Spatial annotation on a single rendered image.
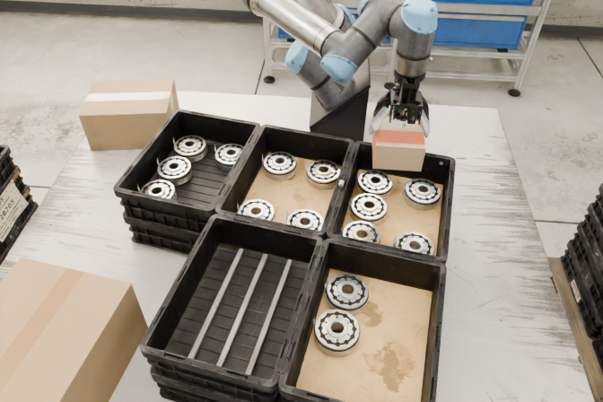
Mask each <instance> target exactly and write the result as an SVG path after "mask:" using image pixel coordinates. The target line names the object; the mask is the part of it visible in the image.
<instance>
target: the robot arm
mask: <svg viewBox="0 0 603 402"><path fill-rule="evenodd" d="M297 1H298V2H297ZM297 1H296V0H242V2H243V3H244V4H245V6H246V7H247V8H248V9H249V10H250V11H252V12H253V13H254V14H255V15H257V16H265V17H267V19H268V20H270V21H271V22H273V23H274V24H276V25H277V26H278V27H280V28H281V29H283V30H284V31H286V32H287V33H288V34H290V35H291V36H292V37H294V38H295V39H296V41H295V42H294V43H293V44H292V45H291V46H290V48H289V50H288V52H287V54H286V58H285V63H286V65H287V67H288V68H289V69H290V70H291V71H292V73H293V74H295V75H296V76H297V77H298V78H300V79H301V80H302V81H303V82H304V83H305V84H306V85H307V86H308V87H309V88H310V89H311V90H312V91H313V93H314V95H315V96H316V98H317V100H318V102H319V105H320V106H321V107H322V108H323V109H333V108H334V107H336V106H337V105H339V104H340V103H341V102H342V101H344V100H345V99H346V97H347V96H348V95H349V94H350V92H351V91H352V89H353V88H354V83H355V79H354V77H353V75H354V74H355V73H356V72H357V71H358V68H359V67H360V66H361V65H362V64H363V63H364V61H365V60H366V59H367V58H368V57H369V56H370V54H371V53H372V52H373V51H374V50H375V49H376V48H377V47H378V46H379V44H380V43H381V42H382V41H383V40H384V39H385V38H386V37H387V36H388V35H389V36H390V37H392V38H395V39H397V40H398V43H397V49H396V54H395V60H394V76H395V79H394V83H398V86H393V88H392V89H390V90H389V91H388V92H387V93H386V94H385V95H384V96H382V97H381V98H380V99H379V101H378V102H377V104H376V107H375V110H374V111H373V115H372V117H371V123H370V125H369V135H370V134H371V133H372V132H373V131H375V132H377V131H378V130H379V128H380V125H381V123H382V120H383V119H384V118H386V117H387V116H388V115H389V123H390V122H391V116H392V110H393V119H395V120H398V119H399V120H400V121H407V124H415V122H416V121H418V125H420V127H421V128H422V129H423V131H424V135H425V137H426V138H427V137H428V135H429V133H430V119H429V106H428V102H427V100H426V99H425V98H424V97H423V95H422V93H421V92H420V91H419V86H420V82H421V81H422V80H423V79H424V78H425V75H426V72H427V69H428V61H432V60H433V58H432V57H430V55H431V51H432V46H433V38H434V33H435V31H436V28H437V18H438V12H439V9H438V6H437V4H436V3H435V2H433V1H432V0H406V1H405V2H402V1H401V0H361V2H360V3H359V4H358V9H357V11H358V15H359V18H358V19H357V20H356V19H355V18H354V16H353V15H351V13H350V11H349V10H348V9H347V8H345V7H344V6H343V5H341V4H333V3H332V1H331V0H297ZM389 105H390V111H389Z"/></svg>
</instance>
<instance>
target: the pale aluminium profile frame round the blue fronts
mask: <svg viewBox="0 0 603 402"><path fill-rule="evenodd" d="M331 1H332V3H333V4H341V5H343V6H344V7H353V8H358V4H359V3H360V2H361V0H331ZM401 1H402V2H405V1H406V0H401ZM550 2H551V0H541V3H540V6H529V5H508V4H467V3H446V2H435V3H436V4H437V6H438V9H439V12H453V13H492V14H512V15H533V16H536V18H535V21H534V23H533V26H532V29H531V31H523V33H522V36H521V39H520V44H519V46H518V48H519V50H512V49H507V48H498V49H482V48H446V47H432V51H431V55H438V56H456V57H492V58H507V61H508V63H509V66H510V68H511V71H512V74H509V73H491V72H474V71H456V70H438V69H427V72H426V75H425V77H436V78H453V79H470V80H487V81H505V82H513V85H512V87H513V89H510V90H508V93H509V94H510V95H511V96H514V97H518V96H520V91H518V90H516V89H519V88H520V86H521V84H522V81H523V78H524V75H525V73H526V70H527V67H528V65H529V60H530V58H531V55H532V52H533V50H534V47H535V45H536V42H537V37H538V35H539V33H540V30H541V27H542V24H543V21H544V19H545V17H546V12H547V9H548V6H549V5H550ZM263 27H264V45H265V64H266V77H265V78H264V82H265V83H273V82H274V81H275V78H274V77H273V76H272V69H281V70H290V69H289V68H288V67H287V65H286V63H285V62H281V61H277V60H275V59H274V57H275V51H276V48H289V47H290V46H291V45H292V44H293V43H294V42H295V41H296V39H279V38H278V26H277V25H276V24H274V23H273V22H271V21H270V20H268V19H267V17H265V16H263ZM523 36H525V37H529V39H528V42H527V43H526V41H525V39H524V38H523ZM397 43H398V40H397V39H395V38H392V37H390V43H387V44H379V46H378V47H377V48H376V49H375V50H374V51H373V52H383V53H386V54H388V63H387V64H386V65H385V66H370V74H384V75H387V76H388V82H387V83H385V84H384V88H385V89H387V90H390V89H392V88H393V86H396V85H395V84H394V78H395V76H394V60H395V54H396V49H397ZM516 59H520V65H519V64H518V62H517V60H516Z"/></svg>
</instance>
